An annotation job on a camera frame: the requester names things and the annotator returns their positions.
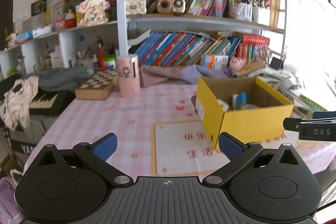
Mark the row of leaning books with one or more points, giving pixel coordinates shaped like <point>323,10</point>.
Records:
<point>172,49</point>

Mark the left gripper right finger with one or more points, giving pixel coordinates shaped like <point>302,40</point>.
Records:
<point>240,155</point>

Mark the pile of papers and booklets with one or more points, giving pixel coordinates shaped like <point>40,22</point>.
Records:
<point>287,84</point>

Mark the orange white medicine box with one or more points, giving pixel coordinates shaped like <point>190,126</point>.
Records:
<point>218,62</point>

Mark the black piano keyboard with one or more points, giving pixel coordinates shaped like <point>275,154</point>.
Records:
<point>50,103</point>

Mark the gold retro radio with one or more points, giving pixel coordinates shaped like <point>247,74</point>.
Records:
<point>171,6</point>

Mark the grey folded cloth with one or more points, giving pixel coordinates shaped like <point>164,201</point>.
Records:
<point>60,79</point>

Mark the pink floral doll figure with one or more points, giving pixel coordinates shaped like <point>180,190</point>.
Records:
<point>94,12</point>

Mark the yellow cardboard box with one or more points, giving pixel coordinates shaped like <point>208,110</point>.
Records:
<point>259,120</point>

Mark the cream quilted pearl handbag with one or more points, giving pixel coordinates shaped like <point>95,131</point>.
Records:
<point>136,7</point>

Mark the white pen holder box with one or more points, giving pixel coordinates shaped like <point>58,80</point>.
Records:
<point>261,15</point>

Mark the pink pig figurine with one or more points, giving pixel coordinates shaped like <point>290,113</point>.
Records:
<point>237,63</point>

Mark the purple pink cloth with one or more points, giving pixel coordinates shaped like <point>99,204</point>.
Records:
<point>150,76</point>

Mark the white blue spray bottle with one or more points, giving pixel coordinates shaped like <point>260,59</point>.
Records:
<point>239,100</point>

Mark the wooden chessboard box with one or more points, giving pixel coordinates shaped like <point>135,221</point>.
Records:
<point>97,87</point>

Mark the pink cylinder pen holder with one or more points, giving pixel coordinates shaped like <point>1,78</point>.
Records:
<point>128,76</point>

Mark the red boxed book set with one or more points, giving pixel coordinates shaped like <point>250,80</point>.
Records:
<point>252,39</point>

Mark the black phone stand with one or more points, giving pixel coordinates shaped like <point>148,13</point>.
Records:
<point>276,63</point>

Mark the small red white box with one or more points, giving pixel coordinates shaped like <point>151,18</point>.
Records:
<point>224,105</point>

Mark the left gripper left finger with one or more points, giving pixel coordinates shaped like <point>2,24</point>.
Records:
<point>94,157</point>

